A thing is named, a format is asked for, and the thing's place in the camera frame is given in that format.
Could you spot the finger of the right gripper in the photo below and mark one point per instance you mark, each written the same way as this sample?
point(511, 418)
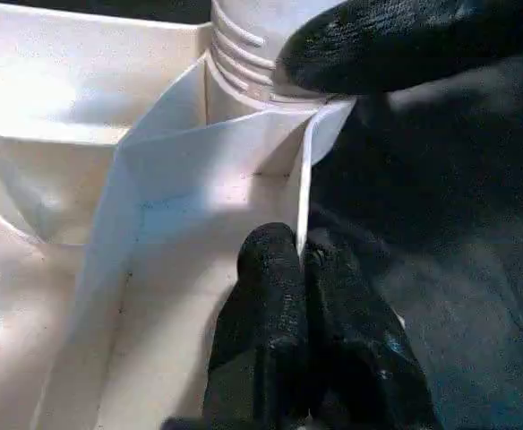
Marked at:
point(405, 40)

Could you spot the white plastic table leg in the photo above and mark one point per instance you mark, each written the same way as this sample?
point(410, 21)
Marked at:
point(252, 45)

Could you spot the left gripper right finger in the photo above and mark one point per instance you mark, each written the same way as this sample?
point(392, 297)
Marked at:
point(360, 349)

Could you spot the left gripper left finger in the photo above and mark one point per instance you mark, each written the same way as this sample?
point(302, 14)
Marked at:
point(261, 340)

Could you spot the white compartment tray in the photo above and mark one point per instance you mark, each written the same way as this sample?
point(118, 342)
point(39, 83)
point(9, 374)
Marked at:
point(82, 134)

